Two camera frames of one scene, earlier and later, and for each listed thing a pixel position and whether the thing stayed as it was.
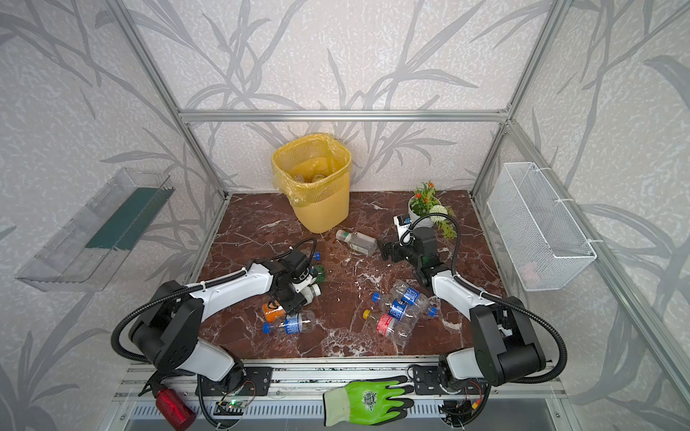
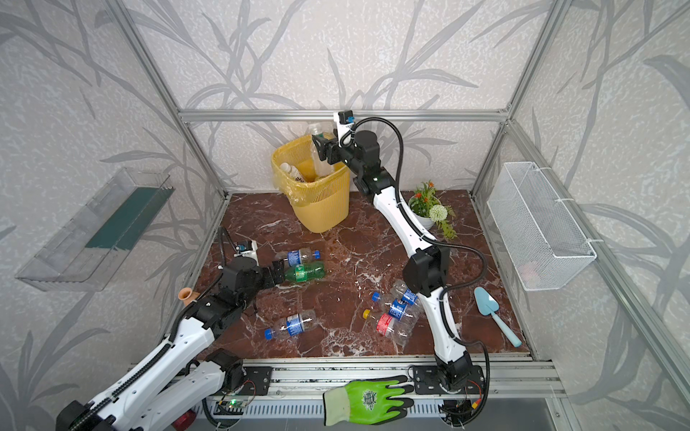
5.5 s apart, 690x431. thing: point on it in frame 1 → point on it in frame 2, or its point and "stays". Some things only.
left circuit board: [230, 407] stays
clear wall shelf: [84, 252] stays
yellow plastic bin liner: [311, 168] stays
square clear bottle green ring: [358, 241] → [322, 169]
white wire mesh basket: [544, 243] stays
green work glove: [364, 402] stays
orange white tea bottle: [272, 311] → [293, 171]
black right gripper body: [394, 250] → [330, 149]
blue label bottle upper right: [414, 298] stays
